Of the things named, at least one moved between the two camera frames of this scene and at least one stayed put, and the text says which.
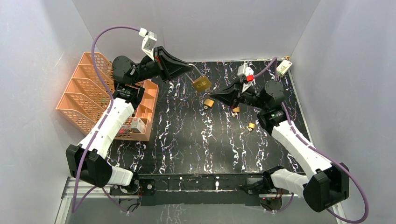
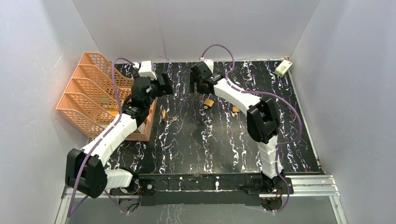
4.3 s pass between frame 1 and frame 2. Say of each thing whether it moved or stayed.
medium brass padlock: stayed
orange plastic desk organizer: stayed
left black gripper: moved
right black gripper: moved
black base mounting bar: stayed
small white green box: stayed
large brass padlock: moved
